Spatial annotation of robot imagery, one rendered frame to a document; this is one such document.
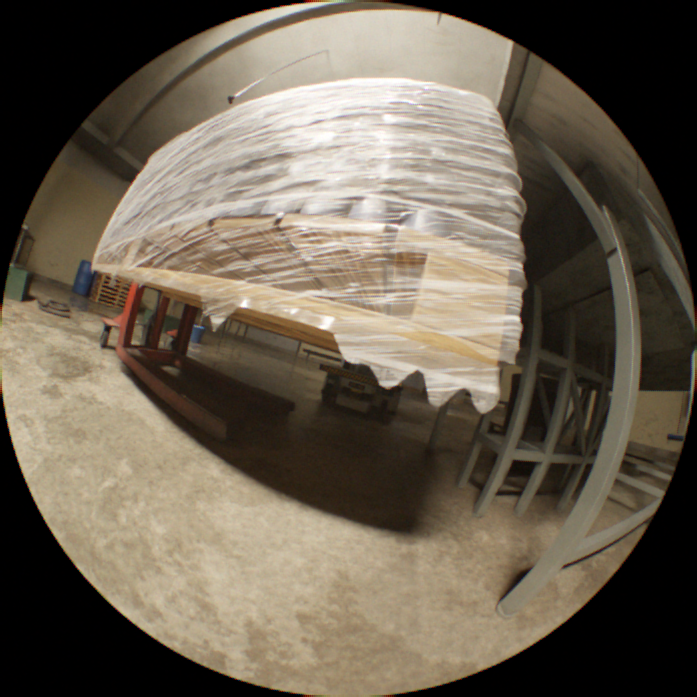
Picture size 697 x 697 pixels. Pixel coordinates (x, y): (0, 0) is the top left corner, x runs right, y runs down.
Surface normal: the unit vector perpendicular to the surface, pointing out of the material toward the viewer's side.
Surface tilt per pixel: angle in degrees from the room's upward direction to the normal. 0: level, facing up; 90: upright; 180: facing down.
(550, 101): 180
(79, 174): 90
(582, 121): 180
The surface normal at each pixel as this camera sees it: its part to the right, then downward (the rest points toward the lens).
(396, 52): -0.26, 0.96
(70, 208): 0.95, 0.25
